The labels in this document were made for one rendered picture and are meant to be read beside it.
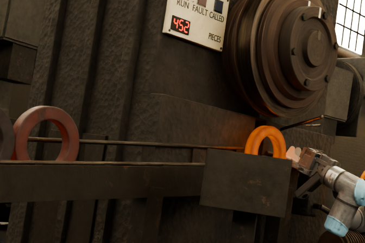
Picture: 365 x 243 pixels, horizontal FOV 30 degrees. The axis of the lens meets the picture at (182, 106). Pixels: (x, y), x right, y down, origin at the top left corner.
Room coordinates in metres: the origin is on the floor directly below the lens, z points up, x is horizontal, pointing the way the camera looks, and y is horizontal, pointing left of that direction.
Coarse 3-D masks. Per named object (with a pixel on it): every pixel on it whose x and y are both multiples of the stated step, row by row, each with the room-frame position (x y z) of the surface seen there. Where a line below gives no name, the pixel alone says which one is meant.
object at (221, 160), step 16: (208, 160) 1.64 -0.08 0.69; (224, 160) 1.63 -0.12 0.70; (240, 160) 1.63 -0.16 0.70; (256, 160) 1.62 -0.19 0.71; (272, 160) 1.61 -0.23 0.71; (288, 160) 1.61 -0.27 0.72; (208, 176) 1.64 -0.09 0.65; (224, 176) 1.63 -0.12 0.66; (240, 176) 1.63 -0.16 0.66; (256, 176) 1.62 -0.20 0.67; (272, 176) 1.61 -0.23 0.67; (288, 176) 1.61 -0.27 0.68; (208, 192) 1.64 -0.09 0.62; (224, 192) 1.63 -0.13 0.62; (240, 192) 1.63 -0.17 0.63; (256, 192) 1.62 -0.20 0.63; (272, 192) 1.61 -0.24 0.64; (224, 208) 1.63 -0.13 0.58; (240, 208) 1.62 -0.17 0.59; (256, 208) 1.62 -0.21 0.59; (272, 208) 1.61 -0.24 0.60; (240, 224) 1.75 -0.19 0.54; (240, 240) 1.75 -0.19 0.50
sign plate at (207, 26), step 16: (176, 0) 2.04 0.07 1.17; (192, 0) 2.09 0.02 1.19; (208, 0) 2.14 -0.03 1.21; (224, 0) 2.19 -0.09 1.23; (176, 16) 2.04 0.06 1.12; (192, 16) 2.10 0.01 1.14; (208, 16) 2.15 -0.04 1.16; (224, 16) 2.20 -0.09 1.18; (176, 32) 2.05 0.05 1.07; (192, 32) 2.10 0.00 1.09; (208, 32) 2.15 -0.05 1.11; (224, 32) 2.21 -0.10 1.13
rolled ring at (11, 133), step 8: (0, 112) 1.54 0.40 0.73; (0, 120) 1.54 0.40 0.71; (8, 120) 1.55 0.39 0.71; (0, 128) 1.54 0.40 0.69; (8, 128) 1.55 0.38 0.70; (0, 136) 1.55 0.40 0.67; (8, 136) 1.56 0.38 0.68; (0, 144) 1.56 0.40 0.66; (8, 144) 1.56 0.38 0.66; (0, 152) 1.55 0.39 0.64; (8, 152) 1.56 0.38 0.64
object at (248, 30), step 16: (256, 0) 2.15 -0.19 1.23; (256, 16) 2.11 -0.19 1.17; (240, 32) 2.15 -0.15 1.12; (256, 32) 2.12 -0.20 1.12; (240, 48) 2.15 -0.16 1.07; (256, 48) 2.13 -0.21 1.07; (240, 64) 2.16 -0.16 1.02; (256, 64) 2.13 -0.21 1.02; (256, 80) 2.14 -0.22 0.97; (256, 96) 2.20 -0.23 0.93; (272, 112) 2.27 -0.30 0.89; (288, 112) 2.28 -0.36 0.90; (304, 112) 2.35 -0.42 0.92
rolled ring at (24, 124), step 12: (36, 108) 1.61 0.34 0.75; (48, 108) 1.63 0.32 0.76; (60, 108) 1.65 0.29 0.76; (24, 120) 1.58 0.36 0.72; (36, 120) 1.61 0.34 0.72; (60, 120) 1.65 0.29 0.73; (72, 120) 1.68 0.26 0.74; (24, 132) 1.59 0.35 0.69; (60, 132) 1.69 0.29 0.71; (72, 132) 1.68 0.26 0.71; (24, 144) 1.59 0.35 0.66; (72, 144) 1.69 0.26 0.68; (12, 156) 1.59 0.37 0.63; (24, 156) 1.59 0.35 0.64; (60, 156) 1.69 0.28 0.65; (72, 156) 1.69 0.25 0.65
